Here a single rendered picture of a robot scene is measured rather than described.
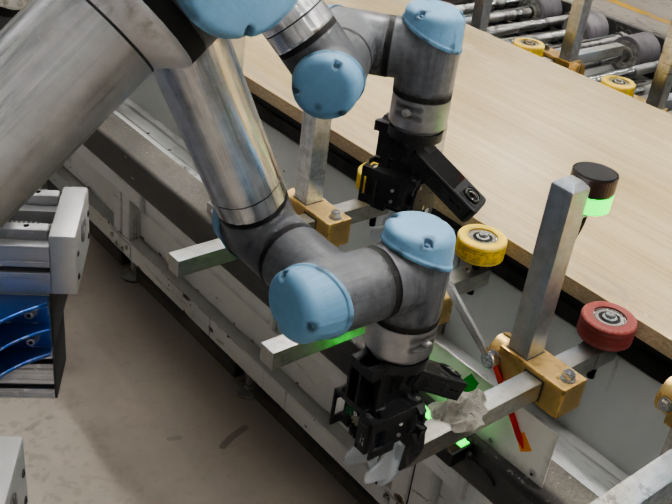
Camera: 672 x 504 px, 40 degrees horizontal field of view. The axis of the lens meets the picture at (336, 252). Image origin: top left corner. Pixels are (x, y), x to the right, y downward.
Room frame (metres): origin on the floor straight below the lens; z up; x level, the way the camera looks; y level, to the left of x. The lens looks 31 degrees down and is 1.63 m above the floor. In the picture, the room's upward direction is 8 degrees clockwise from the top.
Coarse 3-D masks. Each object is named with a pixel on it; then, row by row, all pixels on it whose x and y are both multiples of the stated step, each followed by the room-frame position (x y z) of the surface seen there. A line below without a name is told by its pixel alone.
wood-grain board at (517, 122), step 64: (384, 0) 2.54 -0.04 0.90; (256, 64) 1.93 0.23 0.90; (512, 64) 2.15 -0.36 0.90; (448, 128) 1.71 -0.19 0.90; (512, 128) 1.76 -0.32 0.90; (576, 128) 1.80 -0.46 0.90; (640, 128) 1.85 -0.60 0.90; (512, 192) 1.47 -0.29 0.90; (640, 192) 1.54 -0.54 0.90; (512, 256) 1.29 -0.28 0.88; (576, 256) 1.27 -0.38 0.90; (640, 256) 1.30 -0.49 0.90; (640, 320) 1.11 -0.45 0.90
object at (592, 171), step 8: (576, 168) 1.08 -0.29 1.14; (584, 168) 1.08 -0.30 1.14; (592, 168) 1.09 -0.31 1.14; (600, 168) 1.09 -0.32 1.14; (608, 168) 1.09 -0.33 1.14; (584, 176) 1.06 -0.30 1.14; (592, 176) 1.06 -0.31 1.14; (600, 176) 1.07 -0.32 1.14; (608, 176) 1.07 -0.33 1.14; (616, 176) 1.07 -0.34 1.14; (584, 216) 1.05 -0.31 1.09
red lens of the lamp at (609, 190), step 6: (594, 162) 1.11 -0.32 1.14; (570, 174) 1.08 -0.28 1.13; (576, 174) 1.07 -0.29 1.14; (618, 174) 1.08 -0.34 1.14; (588, 180) 1.05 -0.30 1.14; (618, 180) 1.07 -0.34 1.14; (594, 186) 1.05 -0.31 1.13; (600, 186) 1.05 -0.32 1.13; (606, 186) 1.05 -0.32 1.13; (612, 186) 1.06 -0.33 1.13; (594, 192) 1.05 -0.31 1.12; (600, 192) 1.05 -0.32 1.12; (606, 192) 1.05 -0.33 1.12; (612, 192) 1.06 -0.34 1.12; (600, 198) 1.05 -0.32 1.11
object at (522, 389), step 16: (576, 352) 1.07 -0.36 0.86; (592, 352) 1.07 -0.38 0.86; (608, 352) 1.09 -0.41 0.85; (576, 368) 1.04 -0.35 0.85; (592, 368) 1.07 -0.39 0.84; (512, 384) 0.98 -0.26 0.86; (528, 384) 0.98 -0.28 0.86; (496, 400) 0.94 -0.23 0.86; (512, 400) 0.95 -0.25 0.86; (528, 400) 0.98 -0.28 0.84; (496, 416) 0.93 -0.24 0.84; (432, 432) 0.86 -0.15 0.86; (448, 432) 0.87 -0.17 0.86; (432, 448) 0.85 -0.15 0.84
